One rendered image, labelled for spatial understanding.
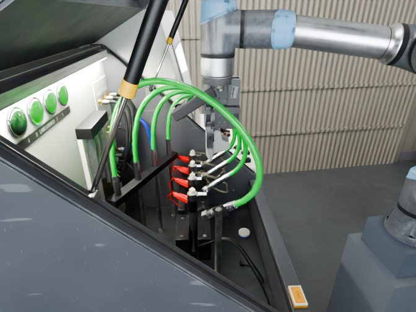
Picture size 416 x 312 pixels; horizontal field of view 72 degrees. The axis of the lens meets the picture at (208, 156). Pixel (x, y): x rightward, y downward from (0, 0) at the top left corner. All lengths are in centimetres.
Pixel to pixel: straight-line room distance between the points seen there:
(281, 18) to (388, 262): 84
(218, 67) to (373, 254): 85
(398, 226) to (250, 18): 79
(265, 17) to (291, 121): 239
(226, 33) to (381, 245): 85
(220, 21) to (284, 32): 13
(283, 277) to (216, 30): 60
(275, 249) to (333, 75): 236
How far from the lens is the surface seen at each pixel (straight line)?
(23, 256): 50
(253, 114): 280
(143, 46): 33
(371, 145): 359
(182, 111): 66
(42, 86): 58
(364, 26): 82
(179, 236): 84
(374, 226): 115
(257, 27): 62
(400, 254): 109
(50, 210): 43
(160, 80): 60
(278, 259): 84
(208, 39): 63
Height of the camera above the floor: 154
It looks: 27 degrees down
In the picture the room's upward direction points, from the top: straight up
